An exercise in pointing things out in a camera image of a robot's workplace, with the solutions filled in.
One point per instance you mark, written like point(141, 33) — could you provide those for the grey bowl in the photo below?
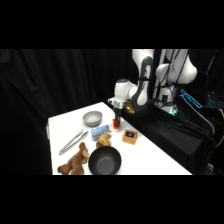
point(92, 118)

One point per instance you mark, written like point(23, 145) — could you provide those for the blue plush toy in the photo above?
point(99, 131)

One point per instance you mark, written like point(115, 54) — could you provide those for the black curtain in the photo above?
point(50, 83)

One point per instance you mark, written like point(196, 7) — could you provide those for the red cube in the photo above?
point(116, 125)

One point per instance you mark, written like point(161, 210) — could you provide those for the device with cyan glowing edges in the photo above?
point(191, 98)

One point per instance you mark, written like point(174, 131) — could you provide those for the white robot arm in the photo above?
point(125, 88)

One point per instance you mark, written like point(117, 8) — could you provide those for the metal tongs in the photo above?
point(73, 141)

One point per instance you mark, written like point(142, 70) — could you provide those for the black cloth covered stand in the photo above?
point(173, 133)

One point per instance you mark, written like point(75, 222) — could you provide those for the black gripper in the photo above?
point(118, 109)

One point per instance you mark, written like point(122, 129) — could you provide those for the small green light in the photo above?
point(172, 111)

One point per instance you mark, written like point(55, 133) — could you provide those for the wooden block with dark top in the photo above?
point(129, 136)

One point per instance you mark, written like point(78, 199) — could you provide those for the tiger striped plush toy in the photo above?
point(104, 139)

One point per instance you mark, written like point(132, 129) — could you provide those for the small brass coloured object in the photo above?
point(130, 108)

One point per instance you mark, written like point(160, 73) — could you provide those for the black bowl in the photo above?
point(105, 161)

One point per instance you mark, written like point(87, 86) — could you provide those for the brown plush toy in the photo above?
point(77, 159)

